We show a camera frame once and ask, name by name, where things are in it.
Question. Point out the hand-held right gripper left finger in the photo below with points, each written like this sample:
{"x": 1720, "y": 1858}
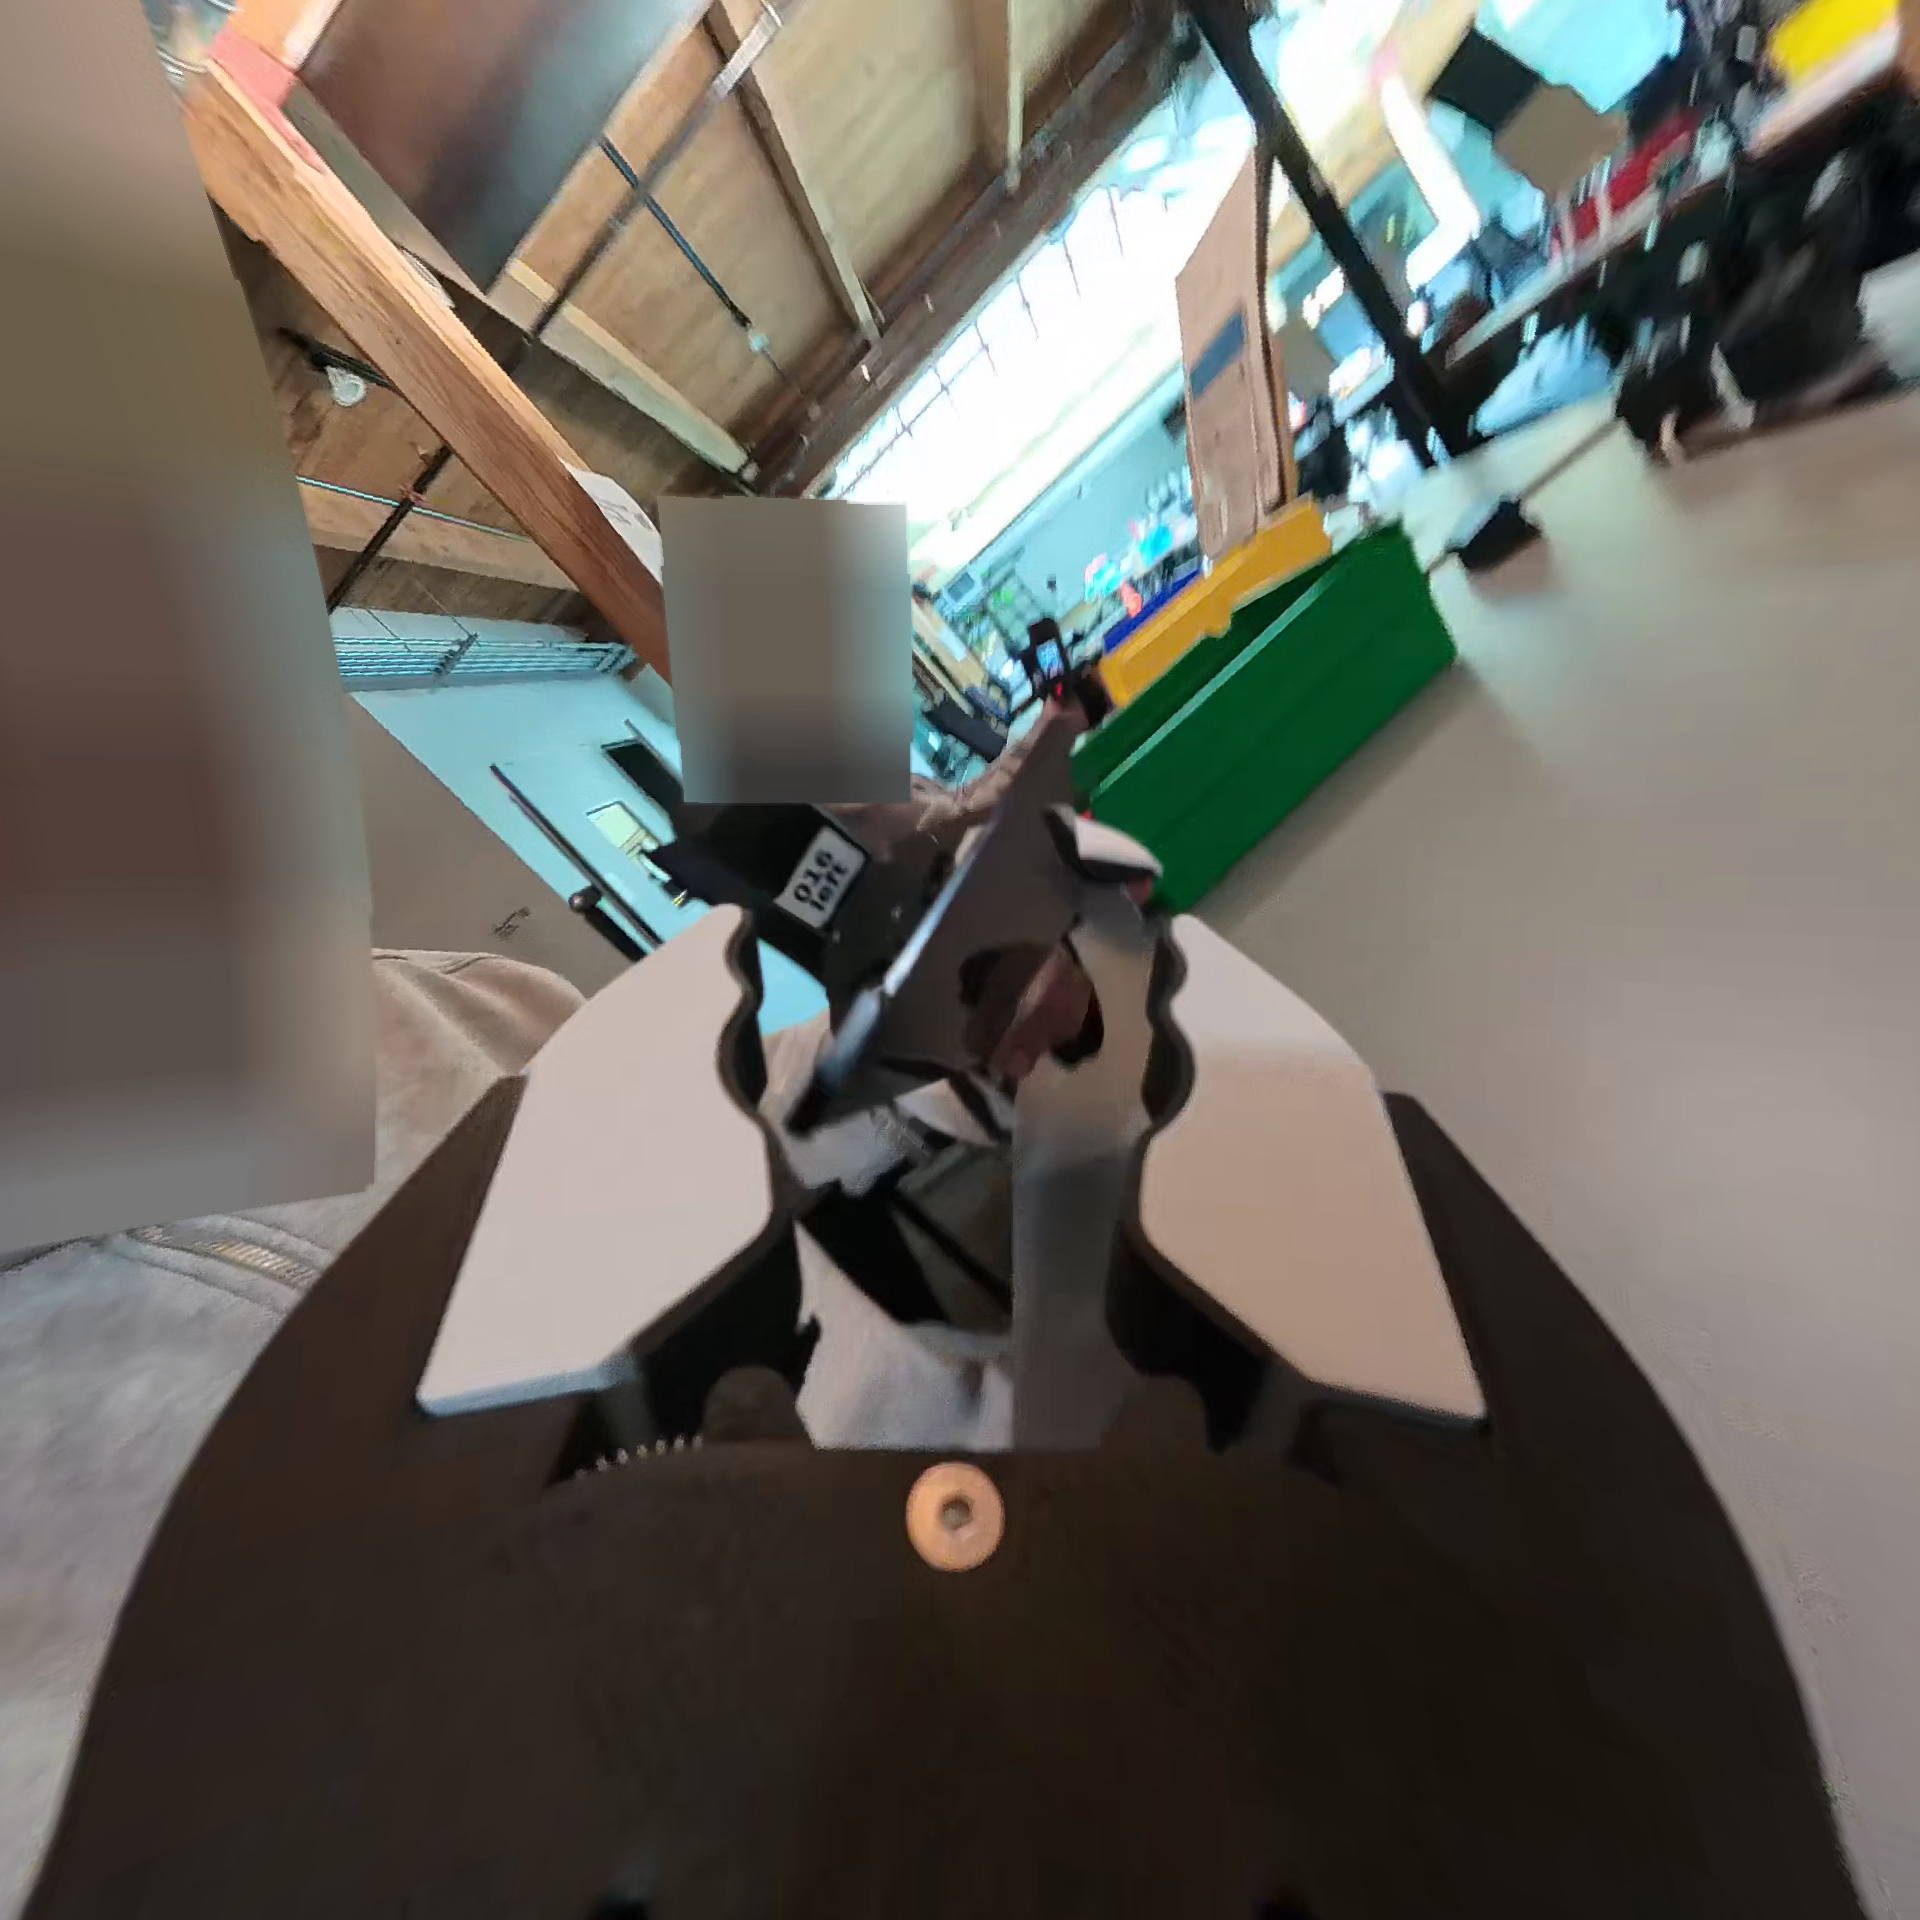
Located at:
{"x": 600, "y": 1185}

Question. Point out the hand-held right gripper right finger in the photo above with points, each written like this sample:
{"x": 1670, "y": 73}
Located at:
{"x": 1289, "y": 1185}

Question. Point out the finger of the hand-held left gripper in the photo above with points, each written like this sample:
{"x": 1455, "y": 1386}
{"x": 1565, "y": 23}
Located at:
{"x": 1103, "y": 840}
{"x": 1125, "y": 902}

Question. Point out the person's left hand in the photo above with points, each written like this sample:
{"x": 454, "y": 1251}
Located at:
{"x": 1044, "y": 1004}

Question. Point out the black framed board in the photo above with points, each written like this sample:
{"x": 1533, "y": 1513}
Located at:
{"x": 580, "y": 863}

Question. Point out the green plastic bin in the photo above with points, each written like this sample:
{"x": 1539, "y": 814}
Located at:
{"x": 1276, "y": 705}

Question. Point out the yellow plastic bin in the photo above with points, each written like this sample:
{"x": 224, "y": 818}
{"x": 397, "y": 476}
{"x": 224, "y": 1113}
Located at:
{"x": 1224, "y": 593}

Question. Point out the cardboard box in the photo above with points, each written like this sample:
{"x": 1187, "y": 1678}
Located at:
{"x": 1232, "y": 375}

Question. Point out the small black device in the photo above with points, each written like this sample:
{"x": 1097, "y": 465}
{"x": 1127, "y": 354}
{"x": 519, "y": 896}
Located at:
{"x": 1497, "y": 534}

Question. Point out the person's grey hoodie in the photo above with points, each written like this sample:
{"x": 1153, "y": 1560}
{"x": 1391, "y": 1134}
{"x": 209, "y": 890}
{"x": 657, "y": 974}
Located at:
{"x": 135, "y": 1425}

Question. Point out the ceiling lamp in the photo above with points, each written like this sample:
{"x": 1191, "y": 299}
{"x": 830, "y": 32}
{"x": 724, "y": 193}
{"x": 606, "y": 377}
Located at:
{"x": 349, "y": 387}

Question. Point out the black charging dock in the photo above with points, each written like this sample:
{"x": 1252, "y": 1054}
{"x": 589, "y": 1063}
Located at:
{"x": 1800, "y": 270}
{"x": 1664, "y": 375}

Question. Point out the black steel post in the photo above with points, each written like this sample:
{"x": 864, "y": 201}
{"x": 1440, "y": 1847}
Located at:
{"x": 1320, "y": 194}

